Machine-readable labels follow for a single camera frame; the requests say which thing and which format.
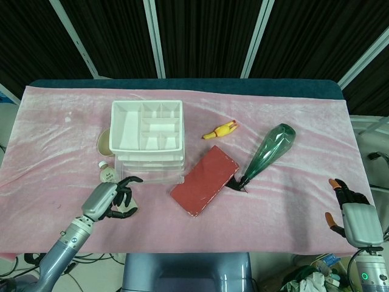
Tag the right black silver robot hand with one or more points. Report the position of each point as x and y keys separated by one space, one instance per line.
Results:
x=361 y=225

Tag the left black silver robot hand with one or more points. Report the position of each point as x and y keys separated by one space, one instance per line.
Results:
x=98 y=199

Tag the transparent plastic drawer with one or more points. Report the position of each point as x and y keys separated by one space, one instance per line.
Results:
x=149 y=176

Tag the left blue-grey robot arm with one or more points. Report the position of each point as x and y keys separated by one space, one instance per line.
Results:
x=62 y=252

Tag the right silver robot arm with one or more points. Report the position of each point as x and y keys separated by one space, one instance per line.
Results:
x=373 y=270

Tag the white compartment tray stack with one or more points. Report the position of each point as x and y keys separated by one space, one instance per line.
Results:
x=126 y=127

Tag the beige milk tea bottle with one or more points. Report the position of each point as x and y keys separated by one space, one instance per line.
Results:
x=108 y=175

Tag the blue paper packet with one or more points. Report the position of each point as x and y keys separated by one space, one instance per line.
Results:
x=332 y=261

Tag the beige round bowl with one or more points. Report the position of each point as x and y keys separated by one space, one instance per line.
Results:
x=103 y=146

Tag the white crumpled cloth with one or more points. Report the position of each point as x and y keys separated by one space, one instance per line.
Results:
x=313 y=281

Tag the pink velvet cloth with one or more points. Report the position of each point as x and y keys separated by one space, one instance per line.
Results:
x=273 y=219

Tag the red rectangular box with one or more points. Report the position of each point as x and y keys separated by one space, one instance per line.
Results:
x=203 y=181

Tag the blue-grey robot torso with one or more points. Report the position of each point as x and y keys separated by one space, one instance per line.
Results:
x=188 y=273

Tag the green transparent plastic bottle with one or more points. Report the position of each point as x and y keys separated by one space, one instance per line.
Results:
x=269 y=152

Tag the black pointed bottle nozzle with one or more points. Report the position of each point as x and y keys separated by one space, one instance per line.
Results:
x=237 y=185

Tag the yellow rubber chicken toy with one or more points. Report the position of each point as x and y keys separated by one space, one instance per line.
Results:
x=220 y=131

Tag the white frame post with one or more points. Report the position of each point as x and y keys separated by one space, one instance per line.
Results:
x=79 y=42
x=258 y=39
x=364 y=51
x=155 y=39

